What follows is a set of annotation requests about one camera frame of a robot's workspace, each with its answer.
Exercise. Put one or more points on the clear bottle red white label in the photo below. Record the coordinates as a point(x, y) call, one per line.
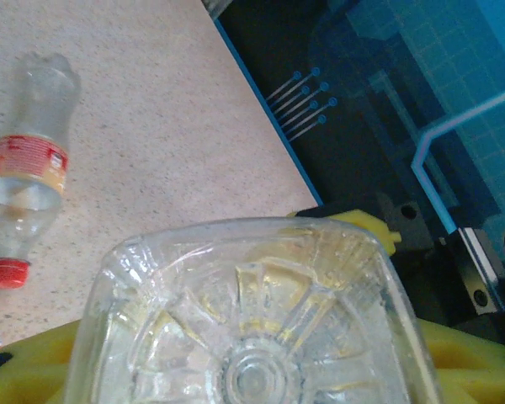
point(252, 328)

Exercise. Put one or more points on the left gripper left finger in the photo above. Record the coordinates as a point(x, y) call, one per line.
point(29, 379)

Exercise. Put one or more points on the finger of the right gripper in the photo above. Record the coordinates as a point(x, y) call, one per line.
point(357, 219)

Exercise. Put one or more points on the clear bottle red tan label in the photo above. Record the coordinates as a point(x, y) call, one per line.
point(25, 157)

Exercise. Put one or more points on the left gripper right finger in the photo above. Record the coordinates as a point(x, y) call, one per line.
point(475, 370)

